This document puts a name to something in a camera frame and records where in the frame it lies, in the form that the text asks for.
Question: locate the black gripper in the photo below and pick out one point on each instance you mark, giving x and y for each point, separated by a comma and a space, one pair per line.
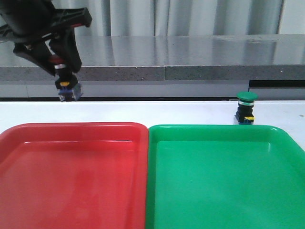
28, 21

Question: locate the red mushroom push button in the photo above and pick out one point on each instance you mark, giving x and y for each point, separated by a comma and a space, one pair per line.
69, 89

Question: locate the green mushroom push button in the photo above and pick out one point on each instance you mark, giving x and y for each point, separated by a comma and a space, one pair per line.
244, 114

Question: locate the grey granite counter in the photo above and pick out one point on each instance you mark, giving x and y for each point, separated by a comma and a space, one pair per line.
192, 67

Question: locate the white pleated curtain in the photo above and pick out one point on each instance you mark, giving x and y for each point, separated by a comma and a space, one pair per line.
190, 17

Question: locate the red plastic tray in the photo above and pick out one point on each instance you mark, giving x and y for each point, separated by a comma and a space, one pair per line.
73, 176

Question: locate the green plastic tray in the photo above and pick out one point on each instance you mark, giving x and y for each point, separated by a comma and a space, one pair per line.
224, 177

